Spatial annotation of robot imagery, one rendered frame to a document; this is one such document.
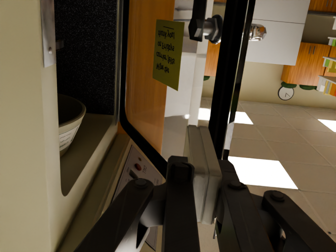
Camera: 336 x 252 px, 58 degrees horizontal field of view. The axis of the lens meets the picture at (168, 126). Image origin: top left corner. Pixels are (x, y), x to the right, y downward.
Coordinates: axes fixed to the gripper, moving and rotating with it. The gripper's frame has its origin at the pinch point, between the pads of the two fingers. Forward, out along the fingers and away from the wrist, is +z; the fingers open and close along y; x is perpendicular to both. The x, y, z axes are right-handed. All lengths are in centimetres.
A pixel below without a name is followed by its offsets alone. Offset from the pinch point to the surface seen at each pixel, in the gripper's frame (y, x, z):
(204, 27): 0.4, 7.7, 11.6
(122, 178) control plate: -7.6, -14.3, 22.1
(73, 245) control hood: -10.0, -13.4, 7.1
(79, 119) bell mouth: -12.6, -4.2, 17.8
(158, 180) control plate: -2.5, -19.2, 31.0
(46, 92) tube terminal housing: -11.4, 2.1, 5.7
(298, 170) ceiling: 147, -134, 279
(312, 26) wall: 243, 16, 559
